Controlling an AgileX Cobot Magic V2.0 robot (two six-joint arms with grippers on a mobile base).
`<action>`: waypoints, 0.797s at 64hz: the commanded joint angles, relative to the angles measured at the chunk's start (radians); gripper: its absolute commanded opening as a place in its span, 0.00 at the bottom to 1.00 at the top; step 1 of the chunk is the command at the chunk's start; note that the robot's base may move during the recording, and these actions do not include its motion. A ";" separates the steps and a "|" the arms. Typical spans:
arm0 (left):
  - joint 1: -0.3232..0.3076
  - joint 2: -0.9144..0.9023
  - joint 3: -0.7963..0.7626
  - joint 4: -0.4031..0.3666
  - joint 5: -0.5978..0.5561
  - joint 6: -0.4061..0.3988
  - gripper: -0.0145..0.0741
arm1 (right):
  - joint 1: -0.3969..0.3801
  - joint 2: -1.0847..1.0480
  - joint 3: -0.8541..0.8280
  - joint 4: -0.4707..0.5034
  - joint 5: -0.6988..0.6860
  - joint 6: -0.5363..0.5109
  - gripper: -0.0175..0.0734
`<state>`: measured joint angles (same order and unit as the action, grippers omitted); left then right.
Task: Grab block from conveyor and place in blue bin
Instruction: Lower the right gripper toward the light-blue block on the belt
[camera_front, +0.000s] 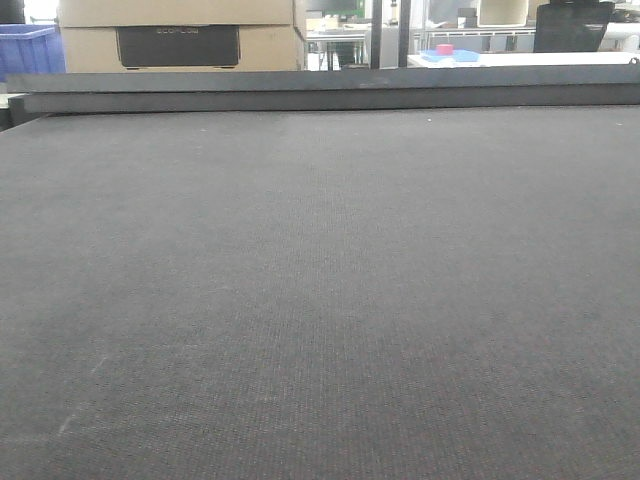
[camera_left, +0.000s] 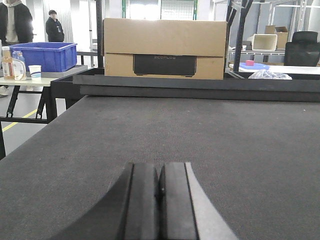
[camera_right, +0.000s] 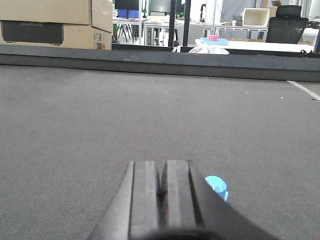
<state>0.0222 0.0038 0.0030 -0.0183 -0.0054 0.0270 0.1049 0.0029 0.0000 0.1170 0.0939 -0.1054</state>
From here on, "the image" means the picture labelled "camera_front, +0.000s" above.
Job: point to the black office chair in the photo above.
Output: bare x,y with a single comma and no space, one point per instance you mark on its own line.
571,26

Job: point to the white background table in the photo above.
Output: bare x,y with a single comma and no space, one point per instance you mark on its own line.
469,59

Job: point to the black vertical post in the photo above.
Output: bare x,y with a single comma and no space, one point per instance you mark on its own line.
376,34

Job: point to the dark conveyor side rail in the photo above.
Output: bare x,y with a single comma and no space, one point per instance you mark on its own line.
36,95

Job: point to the dark grey conveyor belt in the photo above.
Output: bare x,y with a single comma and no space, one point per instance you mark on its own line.
434,294

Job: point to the cardboard box with black label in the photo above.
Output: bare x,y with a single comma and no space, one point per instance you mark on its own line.
172,36

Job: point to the blue plastic crate far left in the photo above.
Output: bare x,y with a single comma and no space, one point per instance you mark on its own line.
31,49

